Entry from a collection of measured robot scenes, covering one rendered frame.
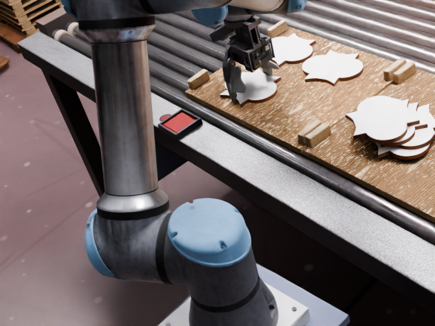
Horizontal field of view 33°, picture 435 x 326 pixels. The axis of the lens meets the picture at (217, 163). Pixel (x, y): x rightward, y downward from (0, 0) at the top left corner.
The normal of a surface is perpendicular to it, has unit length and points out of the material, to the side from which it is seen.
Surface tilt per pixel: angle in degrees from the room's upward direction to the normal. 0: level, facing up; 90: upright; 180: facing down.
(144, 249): 45
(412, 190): 0
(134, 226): 68
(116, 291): 0
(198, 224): 9
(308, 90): 0
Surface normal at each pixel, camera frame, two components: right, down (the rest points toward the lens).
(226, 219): -0.08, -0.77
